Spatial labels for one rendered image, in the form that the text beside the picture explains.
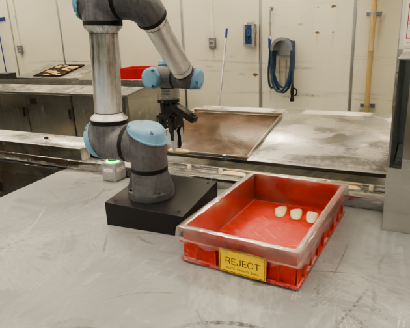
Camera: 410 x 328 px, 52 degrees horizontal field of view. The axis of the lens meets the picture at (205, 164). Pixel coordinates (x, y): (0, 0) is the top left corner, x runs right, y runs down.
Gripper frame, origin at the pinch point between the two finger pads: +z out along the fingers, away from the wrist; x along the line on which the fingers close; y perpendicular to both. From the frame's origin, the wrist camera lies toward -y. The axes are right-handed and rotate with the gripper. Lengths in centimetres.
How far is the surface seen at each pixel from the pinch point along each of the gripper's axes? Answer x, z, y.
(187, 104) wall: -370, 52, 201
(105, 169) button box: 17.1, 6.9, 25.3
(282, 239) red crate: 40, 12, -56
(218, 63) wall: -370, -4, 151
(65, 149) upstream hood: 9, 3, 54
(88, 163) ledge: 9.4, 7.9, 41.2
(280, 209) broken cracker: 23, 11, -50
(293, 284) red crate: 62, 11, -65
